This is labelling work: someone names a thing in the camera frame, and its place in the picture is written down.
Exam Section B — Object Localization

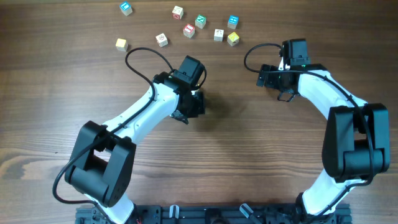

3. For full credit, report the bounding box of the red shell block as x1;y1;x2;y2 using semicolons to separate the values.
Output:
155;33;168;47

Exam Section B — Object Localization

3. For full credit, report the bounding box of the red I block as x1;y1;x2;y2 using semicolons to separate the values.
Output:
183;24;195;39

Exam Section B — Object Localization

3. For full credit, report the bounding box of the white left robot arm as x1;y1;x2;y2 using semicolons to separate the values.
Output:
65;56;206;223

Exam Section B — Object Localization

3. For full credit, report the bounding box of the blue Z block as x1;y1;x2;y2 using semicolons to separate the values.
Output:
213;29;224;42

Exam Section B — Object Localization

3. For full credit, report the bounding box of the green N top block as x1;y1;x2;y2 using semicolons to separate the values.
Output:
195;14;206;29

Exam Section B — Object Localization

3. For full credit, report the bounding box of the yellow-top block right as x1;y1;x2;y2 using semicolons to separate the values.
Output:
227;32;240;47

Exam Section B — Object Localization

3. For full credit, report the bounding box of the red M block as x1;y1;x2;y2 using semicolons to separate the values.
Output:
172;6;183;20

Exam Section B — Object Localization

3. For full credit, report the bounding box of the blue-top block right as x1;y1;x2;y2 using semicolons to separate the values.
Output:
228;15;239;29

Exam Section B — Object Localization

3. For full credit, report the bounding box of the blue-top block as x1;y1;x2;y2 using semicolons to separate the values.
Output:
119;2;132;16
228;15;239;29

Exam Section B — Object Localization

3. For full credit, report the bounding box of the yellow-top block number 3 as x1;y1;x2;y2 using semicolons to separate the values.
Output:
115;39;128;52

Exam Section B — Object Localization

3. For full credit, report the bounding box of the blue-top block far left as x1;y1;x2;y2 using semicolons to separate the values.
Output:
119;2;132;16

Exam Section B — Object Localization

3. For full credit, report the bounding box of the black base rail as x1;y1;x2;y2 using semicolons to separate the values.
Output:
75;203;353;224

